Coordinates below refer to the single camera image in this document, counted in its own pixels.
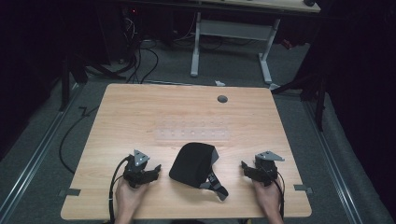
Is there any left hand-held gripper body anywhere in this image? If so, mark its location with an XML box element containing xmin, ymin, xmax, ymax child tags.
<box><xmin>122</xmin><ymin>148</ymin><xmax>150</xmax><ymax>189</ymax></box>

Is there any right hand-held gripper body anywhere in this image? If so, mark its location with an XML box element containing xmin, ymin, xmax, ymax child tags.
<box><xmin>254</xmin><ymin>150</ymin><xmax>286</xmax><ymax>188</ymax></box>

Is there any black cloth with grey strap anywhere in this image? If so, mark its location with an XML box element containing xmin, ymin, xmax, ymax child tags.
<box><xmin>168</xmin><ymin>142</ymin><xmax>230</xmax><ymax>202</ymax></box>

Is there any grey tape piece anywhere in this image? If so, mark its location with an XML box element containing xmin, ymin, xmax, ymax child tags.
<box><xmin>292</xmin><ymin>184</ymin><xmax>314</xmax><ymax>194</ymax></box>
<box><xmin>58</xmin><ymin>188</ymin><xmax>82</xmax><ymax>198</ymax></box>

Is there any clear plastic strip with dots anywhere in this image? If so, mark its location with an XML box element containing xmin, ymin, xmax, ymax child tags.
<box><xmin>154</xmin><ymin>116</ymin><xmax>232</xmax><ymax>143</ymax></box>

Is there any black metal stand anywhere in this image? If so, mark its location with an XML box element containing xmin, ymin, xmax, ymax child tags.
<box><xmin>57</xmin><ymin>55</ymin><xmax>126</xmax><ymax>113</ymax></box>
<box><xmin>270</xmin><ymin>70</ymin><xmax>329</xmax><ymax>133</ymax></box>

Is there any dark computer tower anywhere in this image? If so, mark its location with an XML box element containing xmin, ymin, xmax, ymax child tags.
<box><xmin>101</xmin><ymin>4</ymin><xmax>143</xmax><ymax>64</ymax></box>

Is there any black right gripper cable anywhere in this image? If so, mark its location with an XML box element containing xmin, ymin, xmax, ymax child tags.
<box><xmin>272</xmin><ymin>170</ymin><xmax>287</xmax><ymax>219</ymax></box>

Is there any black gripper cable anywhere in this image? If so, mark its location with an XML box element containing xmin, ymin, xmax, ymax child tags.
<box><xmin>272</xmin><ymin>170</ymin><xmax>287</xmax><ymax>219</ymax></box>
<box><xmin>107</xmin><ymin>154</ymin><xmax>133</xmax><ymax>224</ymax></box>

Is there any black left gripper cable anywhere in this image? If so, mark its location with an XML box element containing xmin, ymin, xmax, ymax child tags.
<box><xmin>107</xmin><ymin>154</ymin><xmax>133</xmax><ymax>224</ymax></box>

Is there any metal floor rail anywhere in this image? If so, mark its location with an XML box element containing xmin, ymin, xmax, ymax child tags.
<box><xmin>302</xmin><ymin>98</ymin><xmax>366</xmax><ymax>224</ymax></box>
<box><xmin>0</xmin><ymin>83</ymin><xmax>84</xmax><ymax>218</ymax></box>

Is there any black cable on floor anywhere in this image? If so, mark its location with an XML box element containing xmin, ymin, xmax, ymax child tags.
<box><xmin>58</xmin><ymin>105</ymin><xmax>101</xmax><ymax>175</ymax></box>

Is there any bundle of black cables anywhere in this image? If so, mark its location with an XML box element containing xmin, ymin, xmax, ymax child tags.
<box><xmin>121</xmin><ymin>15</ymin><xmax>161</xmax><ymax>85</ymax></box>

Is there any desk with white metal frame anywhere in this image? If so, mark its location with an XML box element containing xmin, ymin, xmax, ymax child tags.
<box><xmin>189</xmin><ymin>0</ymin><xmax>322</xmax><ymax>86</ymax></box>

